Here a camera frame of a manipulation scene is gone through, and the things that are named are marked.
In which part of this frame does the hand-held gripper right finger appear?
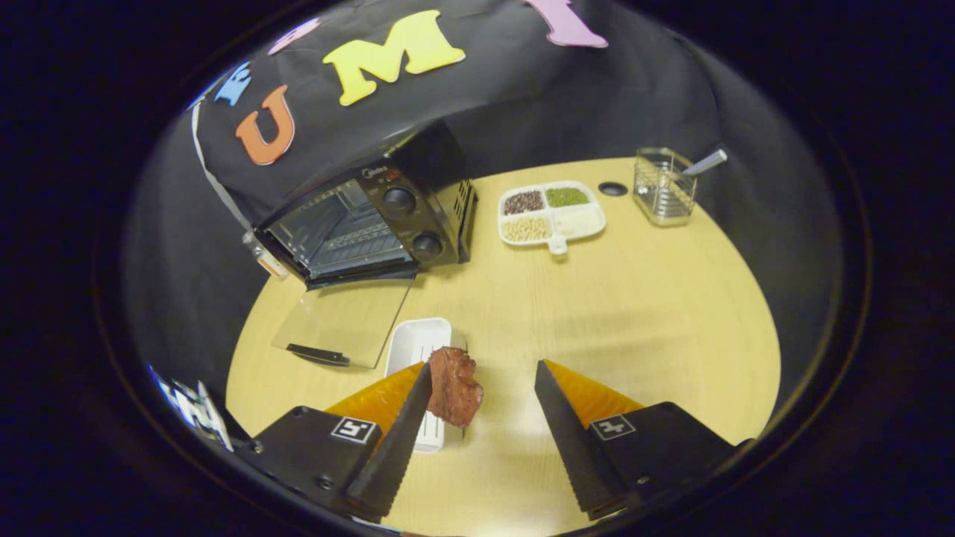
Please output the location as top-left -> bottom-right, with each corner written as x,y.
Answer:
534,359 -> 754,521

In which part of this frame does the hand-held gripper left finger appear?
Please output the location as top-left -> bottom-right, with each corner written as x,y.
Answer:
235,362 -> 434,523

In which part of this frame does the brown meat piece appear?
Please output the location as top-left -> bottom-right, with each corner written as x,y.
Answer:
427,346 -> 484,427

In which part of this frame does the black toaster oven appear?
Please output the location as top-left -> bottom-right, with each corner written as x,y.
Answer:
252,123 -> 478,370

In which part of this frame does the white rectangular tray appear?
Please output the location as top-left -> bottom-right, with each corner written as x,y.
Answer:
384,318 -> 468,454

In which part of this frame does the black and white patterned object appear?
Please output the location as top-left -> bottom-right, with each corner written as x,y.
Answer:
148,364 -> 234,452

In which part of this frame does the white divided plate of grains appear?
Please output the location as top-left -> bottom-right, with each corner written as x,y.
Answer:
498,180 -> 607,257

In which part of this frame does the metal spoon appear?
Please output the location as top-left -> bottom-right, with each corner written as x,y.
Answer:
680,148 -> 728,178

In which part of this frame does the metal wire utensil holder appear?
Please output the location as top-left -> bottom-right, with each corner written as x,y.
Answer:
633,148 -> 698,227

